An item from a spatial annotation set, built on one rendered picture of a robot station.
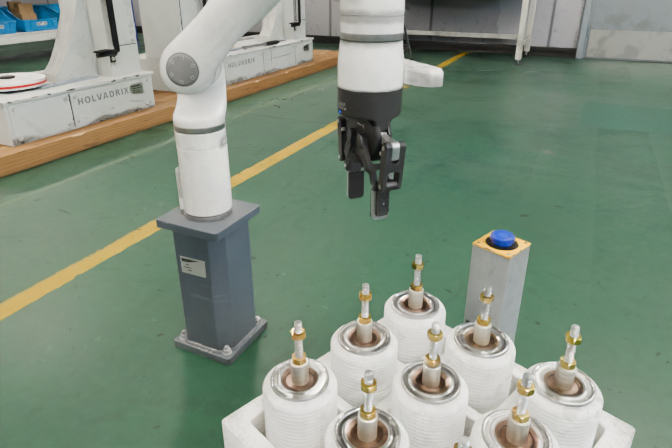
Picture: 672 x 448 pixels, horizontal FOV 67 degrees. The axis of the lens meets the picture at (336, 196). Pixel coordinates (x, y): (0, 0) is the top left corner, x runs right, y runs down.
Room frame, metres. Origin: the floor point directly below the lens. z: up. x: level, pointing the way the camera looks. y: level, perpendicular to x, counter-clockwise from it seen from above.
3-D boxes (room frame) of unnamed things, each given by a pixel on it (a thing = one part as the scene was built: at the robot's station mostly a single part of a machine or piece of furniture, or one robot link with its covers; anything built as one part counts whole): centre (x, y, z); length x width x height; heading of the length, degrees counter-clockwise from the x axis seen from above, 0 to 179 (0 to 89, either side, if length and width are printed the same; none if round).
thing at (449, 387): (0.51, -0.12, 0.25); 0.08 x 0.08 x 0.01
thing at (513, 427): (0.42, -0.20, 0.26); 0.02 x 0.02 x 0.03
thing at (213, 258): (0.92, 0.25, 0.15); 0.15 x 0.15 x 0.30; 64
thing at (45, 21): (5.20, 3.00, 0.36); 0.50 x 0.38 x 0.21; 66
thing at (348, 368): (0.59, -0.04, 0.16); 0.10 x 0.10 x 0.18
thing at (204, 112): (0.92, 0.25, 0.54); 0.09 x 0.09 x 0.17; 87
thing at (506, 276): (0.76, -0.28, 0.16); 0.07 x 0.07 x 0.31; 44
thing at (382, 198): (0.55, -0.06, 0.49); 0.03 x 0.01 x 0.05; 23
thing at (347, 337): (0.59, -0.04, 0.25); 0.08 x 0.08 x 0.01
